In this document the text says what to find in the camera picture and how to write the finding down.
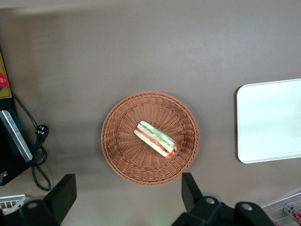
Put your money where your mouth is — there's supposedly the black power cable with plug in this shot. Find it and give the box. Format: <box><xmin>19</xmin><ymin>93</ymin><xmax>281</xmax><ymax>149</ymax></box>
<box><xmin>11</xmin><ymin>91</ymin><xmax>52</xmax><ymax>192</ymax></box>

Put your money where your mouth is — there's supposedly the yellow control box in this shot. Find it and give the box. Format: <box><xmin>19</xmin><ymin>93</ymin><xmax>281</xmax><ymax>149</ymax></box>
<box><xmin>0</xmin><ymin>50</ymin><xmax>13</xmax><ymax>99</ymax></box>

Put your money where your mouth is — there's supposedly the black countertop appliance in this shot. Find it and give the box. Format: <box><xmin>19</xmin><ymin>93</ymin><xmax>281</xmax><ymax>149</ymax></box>
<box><xmin>0</xmin><ymin>98</ymin><xmax>33</xmax><ymax>186</ymax></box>

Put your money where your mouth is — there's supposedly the clear acrylic bottle rack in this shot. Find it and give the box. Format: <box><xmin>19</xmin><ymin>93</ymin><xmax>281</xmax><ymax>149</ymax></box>
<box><xmin>260</xmin><ymin>191</ymin><xmax>301</xmax><ymax>226</ymax></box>

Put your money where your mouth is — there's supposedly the white wire rack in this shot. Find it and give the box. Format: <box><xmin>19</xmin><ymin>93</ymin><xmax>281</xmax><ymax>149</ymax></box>
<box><xmin>0</xmin><ymin>194</ymin><xmax>27</xmax><ymax>214</ymax></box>

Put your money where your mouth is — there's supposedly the red cola bottle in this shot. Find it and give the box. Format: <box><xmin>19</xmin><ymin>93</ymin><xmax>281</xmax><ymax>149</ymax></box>
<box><xmin>283</xmin><ymin>201</ymin><xmax>301</xmax><ymax>222</ymax></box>

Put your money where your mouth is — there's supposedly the silver metal handle bar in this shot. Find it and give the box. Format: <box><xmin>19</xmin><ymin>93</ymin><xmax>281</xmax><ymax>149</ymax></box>
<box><xmin>0</xmin><ymin>110</ymin><xmax>33</xmax><ymax>162</ymax></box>

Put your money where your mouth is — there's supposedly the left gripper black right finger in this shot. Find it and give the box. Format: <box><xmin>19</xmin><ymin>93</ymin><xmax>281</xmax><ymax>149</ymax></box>
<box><xmin>173</xmin><ymin>172</ymin><xmax>236</xmax><ymax>226</ymax></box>

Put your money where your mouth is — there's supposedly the brown wicker basket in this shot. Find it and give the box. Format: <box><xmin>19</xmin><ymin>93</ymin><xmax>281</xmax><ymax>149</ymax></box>
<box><xmin>101</xmin><ymin>91</ymin><xmax>201</xmax><ymax>186</ymax></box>

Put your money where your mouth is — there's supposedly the sandwich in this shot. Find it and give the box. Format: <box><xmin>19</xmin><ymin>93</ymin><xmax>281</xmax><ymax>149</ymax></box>
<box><xmin>134</xmin><ymin>120</ymin><xmax>181</xmax><ymax>158</ymax></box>

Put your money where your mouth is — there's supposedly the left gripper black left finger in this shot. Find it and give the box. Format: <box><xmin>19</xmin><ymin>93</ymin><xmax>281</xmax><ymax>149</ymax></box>
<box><xmin>3</xmin><ymin>174</ymin><xmax>77</xmax><ymax>226</ymax></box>

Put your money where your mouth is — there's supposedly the cream plastic tray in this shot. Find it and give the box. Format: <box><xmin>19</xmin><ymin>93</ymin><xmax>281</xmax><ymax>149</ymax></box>
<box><xmin>236</xmin><ymin>78</ymin><xmax>301</xmax><ymax>164</ymax></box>

